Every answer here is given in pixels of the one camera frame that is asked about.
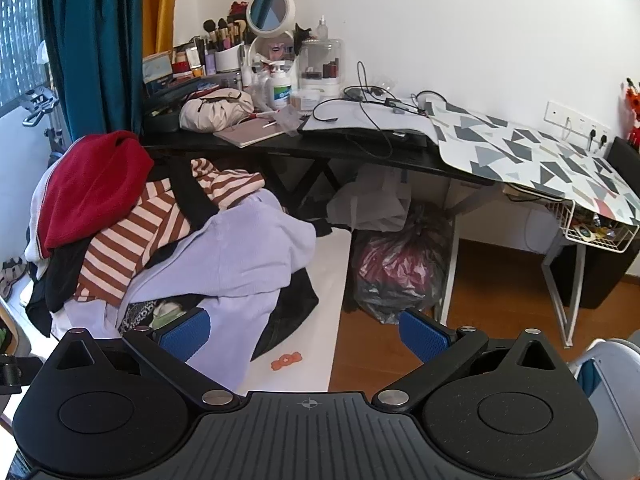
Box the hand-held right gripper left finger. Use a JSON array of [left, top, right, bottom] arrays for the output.
[[47, 307, 241, 413]]

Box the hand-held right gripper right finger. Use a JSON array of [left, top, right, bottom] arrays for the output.
[[372, 307, 568, 413]]

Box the black knit garment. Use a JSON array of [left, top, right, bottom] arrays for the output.
[[25, 160, 221, 338]]

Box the red knit sweater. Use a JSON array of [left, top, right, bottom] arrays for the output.
[[37, 130, 156, 261]]

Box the green cloth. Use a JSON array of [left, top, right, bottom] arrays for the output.
[[152, 302, 188, 328]]

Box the black white patterned garment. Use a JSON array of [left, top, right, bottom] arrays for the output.
[[117, 300, 161, 336]]

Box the dark plastic bag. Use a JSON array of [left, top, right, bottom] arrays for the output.
[[350, 205, 453, 326]]

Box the brown sandal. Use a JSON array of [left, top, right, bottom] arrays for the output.
[[0, 257, 28, 301]]

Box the lavender garment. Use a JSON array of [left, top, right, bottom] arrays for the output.
[[102, 192, 318, 396]]

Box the brown white striped shirt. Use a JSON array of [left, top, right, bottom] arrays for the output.
[[75, 157, 266, 308]]

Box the white plastic bag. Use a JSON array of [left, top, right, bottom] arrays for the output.
[[327, 175, 413, 233]]

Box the white chair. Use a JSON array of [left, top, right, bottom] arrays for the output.
[[570, 330, 640, 480]]

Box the geometric patterned table cover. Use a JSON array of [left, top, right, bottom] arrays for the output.
[[425, 101, 640, 233]]

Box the pink notebook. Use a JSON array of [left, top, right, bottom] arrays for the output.
[[214, 115, 301, 149]]

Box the black pouch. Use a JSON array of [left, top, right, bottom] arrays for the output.
[[142, 82, 201, 134]]

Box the black desk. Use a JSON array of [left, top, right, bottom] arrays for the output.
[[142, 125, 501, 221]]

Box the beige bag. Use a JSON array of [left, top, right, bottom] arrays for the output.
[[179, 87, 256, 133]]

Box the white pump bottle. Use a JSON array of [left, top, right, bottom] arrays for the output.
[[269, 60, 293, 109]]

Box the light blue box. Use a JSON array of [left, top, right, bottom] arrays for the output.
[[142, 52, 176, 84]]

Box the grey metal equipment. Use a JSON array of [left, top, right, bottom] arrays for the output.
[[20, 85, 63, 128]]

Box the white brush holder cup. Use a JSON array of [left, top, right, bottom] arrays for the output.
[[214, 42, 246, 73]]

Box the clear cosmetic organizer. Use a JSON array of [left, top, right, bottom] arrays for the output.
[[299, 37, 346, 96]]

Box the bunch of makeup brushes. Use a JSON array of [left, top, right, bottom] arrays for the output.
[[202, 15, 249, 53]]

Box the red orange decoration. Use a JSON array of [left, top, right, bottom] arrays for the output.
[[625, 77, 640, 151]]

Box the teal curtain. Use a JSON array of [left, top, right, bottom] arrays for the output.
[[42, 0, 148, 143]]

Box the yellow curtain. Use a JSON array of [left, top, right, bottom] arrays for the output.
[[142, 0, 178, 58]]

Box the round white mirror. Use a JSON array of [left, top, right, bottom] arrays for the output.
[[241, 0, 297, 68]]

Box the window grille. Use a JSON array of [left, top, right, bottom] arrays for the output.
[[0, 0, 51, 111]]

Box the white table frame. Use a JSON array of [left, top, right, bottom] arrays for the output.
[[440, 180, 586, 348]]

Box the white wire basket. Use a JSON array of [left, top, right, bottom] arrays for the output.
[[560, 200, 640, 254]]

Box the black cable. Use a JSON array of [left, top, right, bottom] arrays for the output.
[[312, 61, 451, 160]]

